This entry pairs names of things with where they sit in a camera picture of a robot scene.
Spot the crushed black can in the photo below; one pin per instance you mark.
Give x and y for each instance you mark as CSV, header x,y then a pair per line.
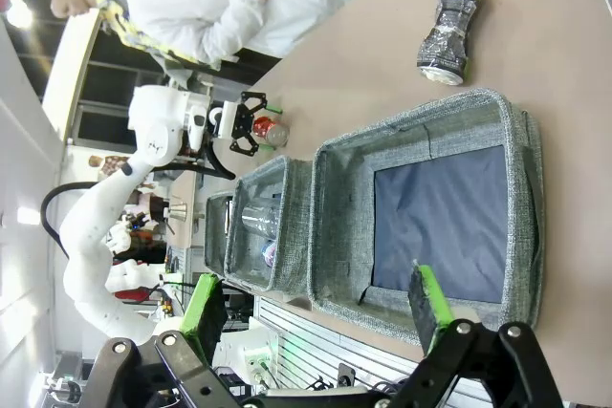
x,y
449,30

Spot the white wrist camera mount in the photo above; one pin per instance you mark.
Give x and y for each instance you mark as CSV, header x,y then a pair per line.
x,y
225,119

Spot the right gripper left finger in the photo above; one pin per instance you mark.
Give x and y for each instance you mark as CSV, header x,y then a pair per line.
x,y
205,312

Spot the steel cup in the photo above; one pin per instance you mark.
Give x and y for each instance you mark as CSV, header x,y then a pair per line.
x,y
179,212

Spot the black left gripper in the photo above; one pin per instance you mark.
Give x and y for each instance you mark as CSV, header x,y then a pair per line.
x,y
241,122

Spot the clear plastic cup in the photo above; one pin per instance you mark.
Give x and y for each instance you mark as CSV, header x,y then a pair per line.
x,y
260,219

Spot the large grey fabric basket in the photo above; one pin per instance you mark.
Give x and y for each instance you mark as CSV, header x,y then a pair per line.
x,y
344,217

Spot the white connector box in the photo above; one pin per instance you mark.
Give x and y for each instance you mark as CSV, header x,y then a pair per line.
x,y
260,355

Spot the person in white shirt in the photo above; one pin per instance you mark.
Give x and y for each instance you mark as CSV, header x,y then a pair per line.
x,y
191,6

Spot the white slotted rail panel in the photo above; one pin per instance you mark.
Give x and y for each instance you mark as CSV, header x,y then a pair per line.
x,y
306,331

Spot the crushed red can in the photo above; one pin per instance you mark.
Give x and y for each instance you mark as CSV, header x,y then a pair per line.
x,y
270,133

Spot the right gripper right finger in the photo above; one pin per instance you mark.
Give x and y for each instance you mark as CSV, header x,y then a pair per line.
x,y
430,303

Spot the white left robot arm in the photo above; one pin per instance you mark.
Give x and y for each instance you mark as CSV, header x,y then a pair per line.
x,y
95,231

